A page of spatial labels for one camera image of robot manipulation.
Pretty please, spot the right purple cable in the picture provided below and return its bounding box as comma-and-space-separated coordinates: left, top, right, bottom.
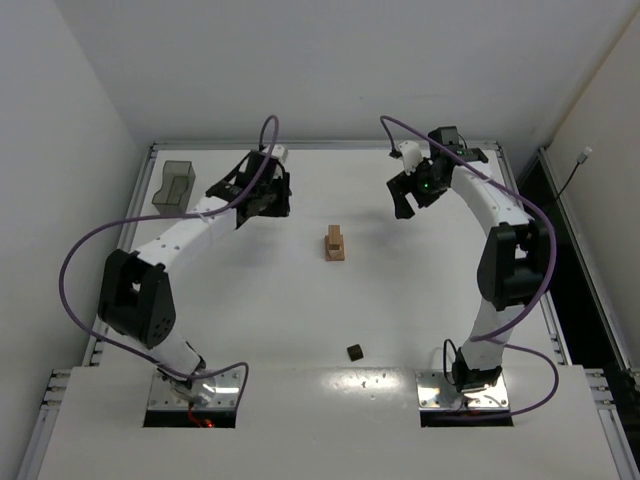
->
378, 114, 560, 417

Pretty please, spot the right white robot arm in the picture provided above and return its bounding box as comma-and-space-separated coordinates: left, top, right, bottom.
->
387, 127, 555, 392

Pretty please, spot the black wall cable with plug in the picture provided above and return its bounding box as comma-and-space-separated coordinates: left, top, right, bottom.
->
554, 146, 594, 201

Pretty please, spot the small dark wood cube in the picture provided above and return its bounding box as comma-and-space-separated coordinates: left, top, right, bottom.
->
347, 344, 364, 362

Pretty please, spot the metal base plate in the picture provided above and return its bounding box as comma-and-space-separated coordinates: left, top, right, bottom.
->
147, 370, 242, 412
415, 370, 510, 413

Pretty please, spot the clear plastic bin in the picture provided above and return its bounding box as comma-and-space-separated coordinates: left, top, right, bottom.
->
152, 160, 196, 216

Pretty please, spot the long light wood block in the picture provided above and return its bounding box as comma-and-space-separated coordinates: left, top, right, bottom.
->
325, 225, 343, 255

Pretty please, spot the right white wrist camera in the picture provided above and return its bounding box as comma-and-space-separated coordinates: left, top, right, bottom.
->
397, 141, 423, 176

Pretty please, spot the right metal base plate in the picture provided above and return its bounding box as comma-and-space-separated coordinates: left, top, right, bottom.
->
415, 370, 510, 413

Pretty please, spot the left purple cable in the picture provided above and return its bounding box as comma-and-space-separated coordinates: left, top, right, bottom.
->
58, 114, 281, 401

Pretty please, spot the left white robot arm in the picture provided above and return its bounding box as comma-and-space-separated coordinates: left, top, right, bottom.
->
98, 145, 291, 405

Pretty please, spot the purple cable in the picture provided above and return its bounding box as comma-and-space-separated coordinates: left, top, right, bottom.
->
378, 114, 560, 417
58, 114, 281, 401

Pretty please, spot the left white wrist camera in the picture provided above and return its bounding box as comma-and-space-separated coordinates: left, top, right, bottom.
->
271, 144, 289, 164

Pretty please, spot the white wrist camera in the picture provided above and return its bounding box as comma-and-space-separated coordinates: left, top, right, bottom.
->
397, 141, 423, 176
271, 144, 289, 164

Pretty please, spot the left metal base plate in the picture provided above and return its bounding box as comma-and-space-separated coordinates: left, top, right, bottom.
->
147, 370, 242, 412

